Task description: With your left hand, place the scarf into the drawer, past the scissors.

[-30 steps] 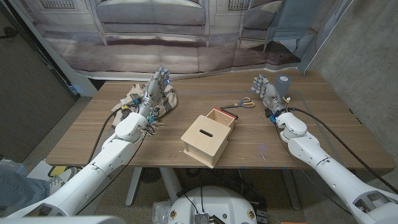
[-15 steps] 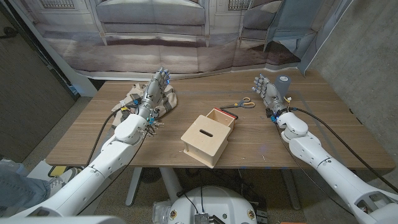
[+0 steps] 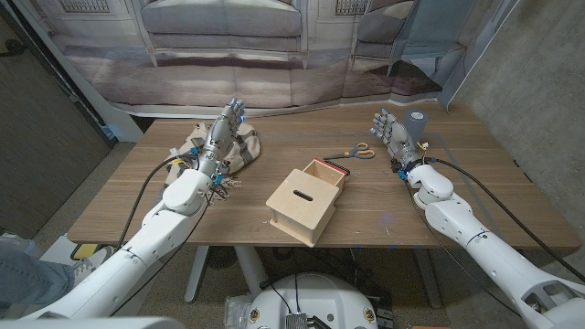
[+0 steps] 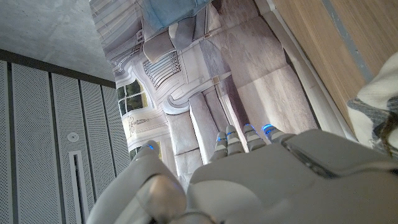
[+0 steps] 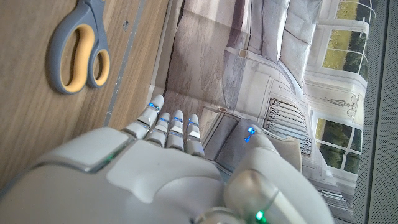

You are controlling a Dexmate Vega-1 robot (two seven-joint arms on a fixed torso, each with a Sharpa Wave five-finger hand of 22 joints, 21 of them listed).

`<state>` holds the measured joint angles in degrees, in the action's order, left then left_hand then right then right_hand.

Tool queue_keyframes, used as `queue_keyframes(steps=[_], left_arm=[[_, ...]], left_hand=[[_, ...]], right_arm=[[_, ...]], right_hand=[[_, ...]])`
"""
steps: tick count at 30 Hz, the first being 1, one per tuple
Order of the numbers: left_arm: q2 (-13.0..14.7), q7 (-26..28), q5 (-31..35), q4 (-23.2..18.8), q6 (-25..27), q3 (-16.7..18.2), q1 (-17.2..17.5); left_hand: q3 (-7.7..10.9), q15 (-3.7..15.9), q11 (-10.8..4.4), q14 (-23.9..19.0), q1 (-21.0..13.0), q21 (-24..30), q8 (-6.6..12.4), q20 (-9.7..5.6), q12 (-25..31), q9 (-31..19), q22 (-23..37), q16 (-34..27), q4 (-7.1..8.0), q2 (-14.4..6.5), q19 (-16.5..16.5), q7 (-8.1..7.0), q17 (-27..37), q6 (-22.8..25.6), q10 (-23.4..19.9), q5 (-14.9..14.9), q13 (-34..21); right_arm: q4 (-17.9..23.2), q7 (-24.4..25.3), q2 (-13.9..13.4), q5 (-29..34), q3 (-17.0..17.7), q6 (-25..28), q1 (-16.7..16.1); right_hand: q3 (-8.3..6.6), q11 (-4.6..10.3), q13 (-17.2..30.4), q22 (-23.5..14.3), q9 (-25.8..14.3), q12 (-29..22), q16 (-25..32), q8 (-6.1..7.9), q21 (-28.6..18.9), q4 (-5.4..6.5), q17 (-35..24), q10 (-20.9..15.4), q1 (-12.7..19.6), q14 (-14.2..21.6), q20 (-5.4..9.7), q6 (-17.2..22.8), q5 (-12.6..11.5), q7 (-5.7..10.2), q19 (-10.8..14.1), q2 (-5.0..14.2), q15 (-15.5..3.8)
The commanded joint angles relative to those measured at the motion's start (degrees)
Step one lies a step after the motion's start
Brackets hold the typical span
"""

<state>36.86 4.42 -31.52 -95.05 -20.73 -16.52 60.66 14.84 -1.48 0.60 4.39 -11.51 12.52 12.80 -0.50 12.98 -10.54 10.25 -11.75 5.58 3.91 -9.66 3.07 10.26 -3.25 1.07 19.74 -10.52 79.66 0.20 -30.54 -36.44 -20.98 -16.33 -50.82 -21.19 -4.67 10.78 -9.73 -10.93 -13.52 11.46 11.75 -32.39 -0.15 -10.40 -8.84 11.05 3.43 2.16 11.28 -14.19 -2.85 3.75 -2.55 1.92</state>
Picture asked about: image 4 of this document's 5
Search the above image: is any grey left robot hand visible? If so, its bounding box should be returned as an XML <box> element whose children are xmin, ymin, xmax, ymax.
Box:
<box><xmin>86</xmin><ymin>123</ymin><xmax>398</xmax><ymax>224</ymax></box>

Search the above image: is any beige plaid fringed scarf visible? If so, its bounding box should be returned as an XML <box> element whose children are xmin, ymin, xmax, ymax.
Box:
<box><xmin>346</xmin><ymin>51</ymin><xmax>398</xmax><ymax>156</ymax></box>

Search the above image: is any printed room backdrop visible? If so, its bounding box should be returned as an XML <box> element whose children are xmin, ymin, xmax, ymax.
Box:
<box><xmin>88</xmin><ymin>0</ymin><xmax>358</xmax><ymax>184</ymax></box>

